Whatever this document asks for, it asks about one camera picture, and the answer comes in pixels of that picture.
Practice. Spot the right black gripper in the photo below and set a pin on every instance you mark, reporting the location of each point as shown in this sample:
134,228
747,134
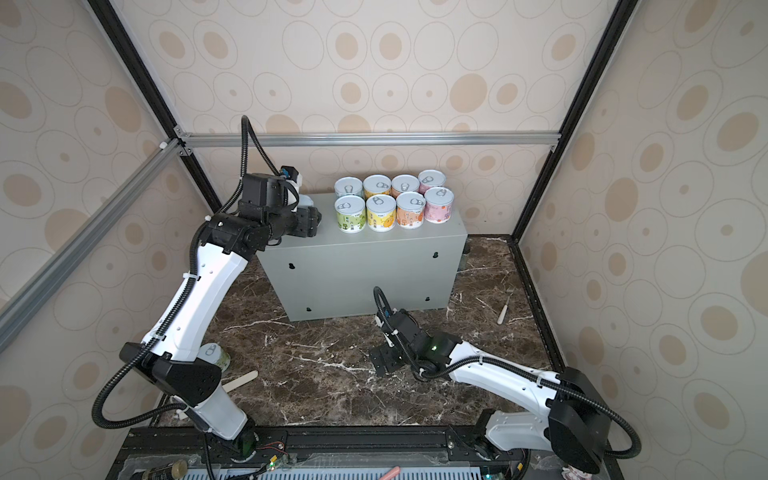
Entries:
386,365

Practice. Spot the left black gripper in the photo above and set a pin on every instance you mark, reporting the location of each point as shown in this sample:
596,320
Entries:
310,220

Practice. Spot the yellow label can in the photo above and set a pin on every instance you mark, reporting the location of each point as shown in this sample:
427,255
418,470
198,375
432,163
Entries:
376,184

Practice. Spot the orange pink label can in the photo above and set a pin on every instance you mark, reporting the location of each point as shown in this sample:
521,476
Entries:
404,183

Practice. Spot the brown orange label can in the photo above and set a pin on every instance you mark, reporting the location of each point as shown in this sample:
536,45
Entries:
410,210

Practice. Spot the teal label can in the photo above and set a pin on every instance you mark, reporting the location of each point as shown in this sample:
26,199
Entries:
305,201

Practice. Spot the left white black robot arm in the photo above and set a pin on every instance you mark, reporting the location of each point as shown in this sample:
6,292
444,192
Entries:
167,356

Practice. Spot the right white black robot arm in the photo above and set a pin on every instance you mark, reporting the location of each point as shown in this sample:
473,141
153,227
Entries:
560,412

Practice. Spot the grey metal cabinet box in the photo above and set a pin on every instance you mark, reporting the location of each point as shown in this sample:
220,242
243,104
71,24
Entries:
333,274

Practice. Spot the pink pen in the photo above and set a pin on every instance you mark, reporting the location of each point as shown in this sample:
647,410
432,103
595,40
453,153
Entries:
391,474

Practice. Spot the glass jar black lid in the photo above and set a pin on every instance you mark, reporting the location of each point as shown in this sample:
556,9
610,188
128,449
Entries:
464,257

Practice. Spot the wooden spatula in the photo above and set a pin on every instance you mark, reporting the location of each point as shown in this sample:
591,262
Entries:
241,381

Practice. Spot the brass cylinder on base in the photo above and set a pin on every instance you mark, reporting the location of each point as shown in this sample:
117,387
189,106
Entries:
173,471

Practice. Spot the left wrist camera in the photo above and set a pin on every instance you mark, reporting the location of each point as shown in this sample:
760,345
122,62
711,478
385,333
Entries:
293,176

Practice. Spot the white handle fork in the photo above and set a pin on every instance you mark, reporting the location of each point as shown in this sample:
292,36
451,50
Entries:
503,311

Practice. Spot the horizontal aluminium rail back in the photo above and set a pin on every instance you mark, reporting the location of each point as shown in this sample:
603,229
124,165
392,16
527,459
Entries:
390,139

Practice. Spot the diagonal aluminium rail left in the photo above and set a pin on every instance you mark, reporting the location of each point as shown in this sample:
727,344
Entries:
23,307

